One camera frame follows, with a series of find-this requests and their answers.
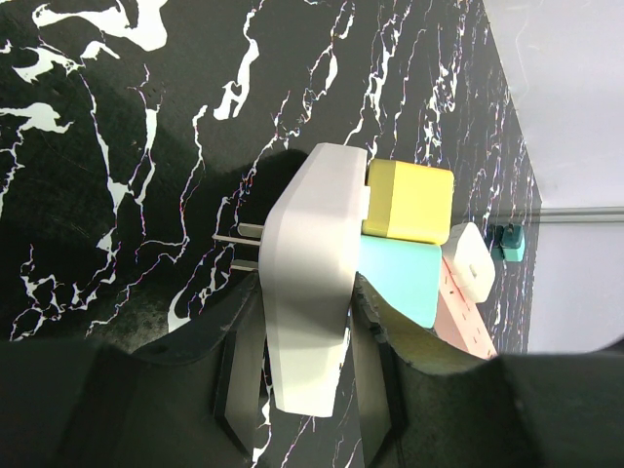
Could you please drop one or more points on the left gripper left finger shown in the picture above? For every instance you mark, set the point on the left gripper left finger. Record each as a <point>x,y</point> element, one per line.
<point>187,399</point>

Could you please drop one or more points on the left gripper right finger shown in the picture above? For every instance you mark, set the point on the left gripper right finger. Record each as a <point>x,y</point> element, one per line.
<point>424,403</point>

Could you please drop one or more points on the light teal USB-C charger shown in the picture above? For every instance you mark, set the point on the light teal USB-C charger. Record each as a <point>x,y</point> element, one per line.
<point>406,274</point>

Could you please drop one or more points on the dark teal dual USB charger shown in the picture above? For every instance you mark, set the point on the dark teal dual USB charger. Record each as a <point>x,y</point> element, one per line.
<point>507,242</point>

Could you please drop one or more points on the white triangular socket adapter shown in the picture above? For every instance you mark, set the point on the white triangular socket adapter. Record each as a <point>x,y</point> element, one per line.
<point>307,262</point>

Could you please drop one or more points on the white plug on strip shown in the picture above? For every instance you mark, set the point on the white plug on strip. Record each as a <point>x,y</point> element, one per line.
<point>469,262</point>

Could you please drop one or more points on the yellow USB charger plug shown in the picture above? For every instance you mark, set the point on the yellow USB charger plug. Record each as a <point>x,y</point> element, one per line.
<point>409,202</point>

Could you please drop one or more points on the pink power strip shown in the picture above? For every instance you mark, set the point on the pink power strip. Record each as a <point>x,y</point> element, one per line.
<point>458,320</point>

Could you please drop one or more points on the aluminium frame rail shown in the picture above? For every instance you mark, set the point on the aluminium frame rail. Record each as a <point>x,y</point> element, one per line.
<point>581,215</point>

